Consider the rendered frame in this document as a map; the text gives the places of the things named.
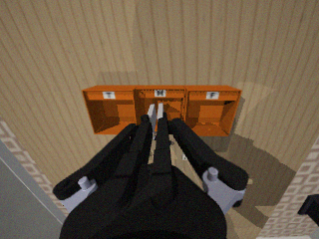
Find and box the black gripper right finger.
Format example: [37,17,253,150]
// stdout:
[150,103,249,215]

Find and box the orange three-compartment bin rack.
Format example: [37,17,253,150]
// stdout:
[82,86,242,136]

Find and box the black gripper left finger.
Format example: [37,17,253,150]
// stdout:
[53,104,157,214]

